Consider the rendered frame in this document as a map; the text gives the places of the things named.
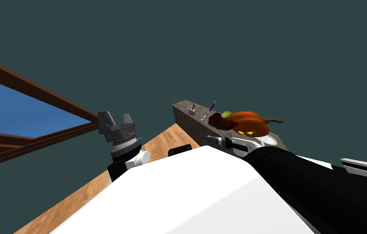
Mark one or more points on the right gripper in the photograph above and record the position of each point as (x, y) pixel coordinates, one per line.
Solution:
(216, 140)

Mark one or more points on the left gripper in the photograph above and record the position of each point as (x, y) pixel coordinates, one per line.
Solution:
(120, 131)

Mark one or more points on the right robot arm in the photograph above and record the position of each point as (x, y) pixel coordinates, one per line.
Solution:
(316, 195)

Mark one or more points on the dark red lumpy food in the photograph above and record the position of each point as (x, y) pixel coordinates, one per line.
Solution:
(222, 123)

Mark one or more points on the silver spoon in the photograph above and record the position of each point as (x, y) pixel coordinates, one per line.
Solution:
(203, 117)

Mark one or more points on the green round vegetable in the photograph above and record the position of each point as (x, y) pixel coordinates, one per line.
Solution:
(227, 114)

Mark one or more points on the small pink bottle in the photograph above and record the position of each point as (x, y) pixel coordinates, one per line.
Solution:
(192, 111)

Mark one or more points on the orange pumpkin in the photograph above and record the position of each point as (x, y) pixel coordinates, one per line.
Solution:
(250, 123)

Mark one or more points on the white plate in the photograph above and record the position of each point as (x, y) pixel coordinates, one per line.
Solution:
(269, 140)

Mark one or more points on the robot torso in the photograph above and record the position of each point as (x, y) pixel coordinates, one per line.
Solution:
(183, 195)

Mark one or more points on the brown framed window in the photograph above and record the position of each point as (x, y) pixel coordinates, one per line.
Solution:
(14, 113)

